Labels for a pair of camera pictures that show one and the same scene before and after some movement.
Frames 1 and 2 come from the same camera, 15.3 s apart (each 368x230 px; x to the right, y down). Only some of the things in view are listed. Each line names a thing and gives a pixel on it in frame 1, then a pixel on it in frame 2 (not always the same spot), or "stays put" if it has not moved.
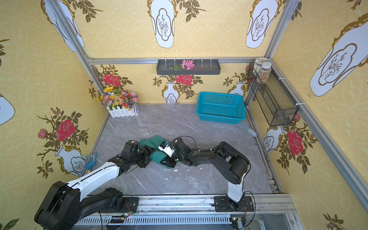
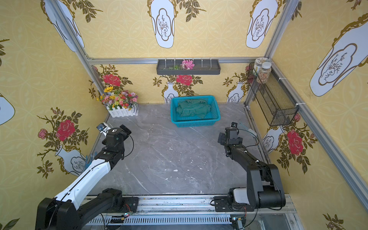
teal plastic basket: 220,108 to 194,121
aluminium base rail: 196,212 stays put
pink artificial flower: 187,64 stays put
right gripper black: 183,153 to 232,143
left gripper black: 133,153 to 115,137
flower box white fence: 120,103 stays put
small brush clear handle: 251,132 stays put
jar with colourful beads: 264,73 stays put
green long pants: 155,142 to 189,107
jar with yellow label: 258,64 stays put
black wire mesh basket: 278,104 stays put
